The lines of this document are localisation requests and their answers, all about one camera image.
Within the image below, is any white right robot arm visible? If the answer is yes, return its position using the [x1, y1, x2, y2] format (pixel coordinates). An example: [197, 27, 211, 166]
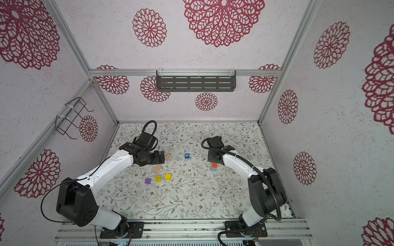
[201, 136, 287, 228]

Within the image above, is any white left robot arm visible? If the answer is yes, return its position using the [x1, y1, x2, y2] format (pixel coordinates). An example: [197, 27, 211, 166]
[56, 132, 165, 237]

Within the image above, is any natural wood rectangular block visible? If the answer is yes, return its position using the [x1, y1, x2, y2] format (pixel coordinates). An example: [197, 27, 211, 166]
[152, 165, 162, 174]

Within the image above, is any yellow wood cube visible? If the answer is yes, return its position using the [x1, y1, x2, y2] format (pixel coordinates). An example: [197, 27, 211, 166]
[165, 174, 172, 181]

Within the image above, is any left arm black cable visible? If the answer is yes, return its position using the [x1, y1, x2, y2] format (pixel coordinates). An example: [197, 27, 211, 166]
[136, 120, 159, 151]

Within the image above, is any dark grey wall shelf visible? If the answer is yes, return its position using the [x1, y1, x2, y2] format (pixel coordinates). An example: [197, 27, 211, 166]
[156, 70, 237, 92]

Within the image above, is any black wire wall basket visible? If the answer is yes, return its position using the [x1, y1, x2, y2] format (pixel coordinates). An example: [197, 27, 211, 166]
[54, 96, 94, 140]

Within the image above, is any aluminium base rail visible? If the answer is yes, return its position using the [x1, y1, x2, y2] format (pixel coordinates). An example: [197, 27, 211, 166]
[53, 218, 313, 243]

